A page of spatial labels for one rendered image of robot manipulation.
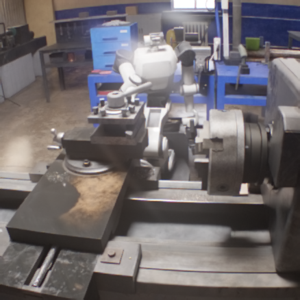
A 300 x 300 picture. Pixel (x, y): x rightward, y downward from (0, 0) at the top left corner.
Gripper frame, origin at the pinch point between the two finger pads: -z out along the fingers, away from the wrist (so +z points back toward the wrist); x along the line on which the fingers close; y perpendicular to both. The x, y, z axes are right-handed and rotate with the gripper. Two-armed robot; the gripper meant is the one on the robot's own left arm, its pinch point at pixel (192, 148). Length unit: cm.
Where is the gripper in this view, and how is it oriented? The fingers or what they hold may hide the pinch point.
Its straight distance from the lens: 254.0
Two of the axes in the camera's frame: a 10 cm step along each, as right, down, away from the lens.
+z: -1.1, -8.7, -4.8
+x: 0.8, 4.7, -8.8
